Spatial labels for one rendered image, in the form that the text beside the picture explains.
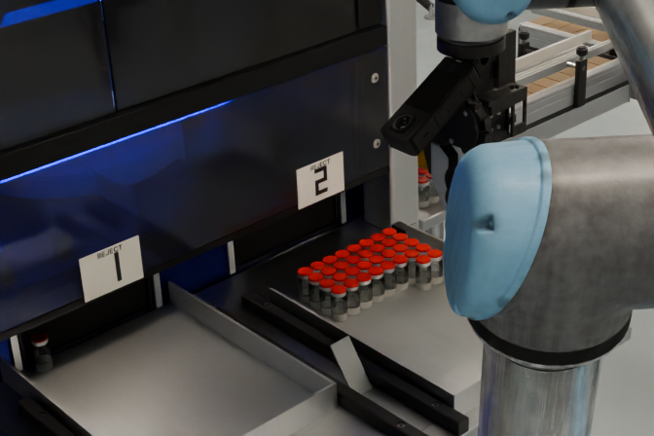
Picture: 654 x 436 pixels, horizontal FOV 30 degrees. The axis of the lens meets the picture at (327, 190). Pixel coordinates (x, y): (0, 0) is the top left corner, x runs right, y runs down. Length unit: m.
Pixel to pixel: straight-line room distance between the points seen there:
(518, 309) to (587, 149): 0.11
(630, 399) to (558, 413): 2.13
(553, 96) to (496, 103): 0.94
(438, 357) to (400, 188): 0.35
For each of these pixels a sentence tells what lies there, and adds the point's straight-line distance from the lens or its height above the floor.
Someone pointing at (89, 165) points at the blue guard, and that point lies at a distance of 1.45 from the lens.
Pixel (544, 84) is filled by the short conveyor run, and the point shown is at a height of 0.93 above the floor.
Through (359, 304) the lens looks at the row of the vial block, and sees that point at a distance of 1.63.
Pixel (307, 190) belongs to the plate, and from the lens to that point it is 1.67.
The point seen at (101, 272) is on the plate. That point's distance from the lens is 1.51.
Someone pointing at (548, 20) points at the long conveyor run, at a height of 0.93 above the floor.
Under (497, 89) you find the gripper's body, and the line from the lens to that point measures 1.31.
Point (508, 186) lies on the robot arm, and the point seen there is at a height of 1.41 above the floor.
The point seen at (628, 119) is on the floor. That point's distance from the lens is 4.53.
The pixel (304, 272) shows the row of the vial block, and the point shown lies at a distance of 1.65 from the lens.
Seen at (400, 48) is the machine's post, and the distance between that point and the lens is 1.73.
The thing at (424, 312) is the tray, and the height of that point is 0.88.
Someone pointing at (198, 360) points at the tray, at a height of 0.88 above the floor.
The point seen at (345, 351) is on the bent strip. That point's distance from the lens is 1.49.
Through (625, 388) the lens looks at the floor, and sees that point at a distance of 3.06.
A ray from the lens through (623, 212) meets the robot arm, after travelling 0.78.
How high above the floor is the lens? 1.75
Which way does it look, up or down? 26 degrees down
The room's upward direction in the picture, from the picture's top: 3 degrees counter-clockwise
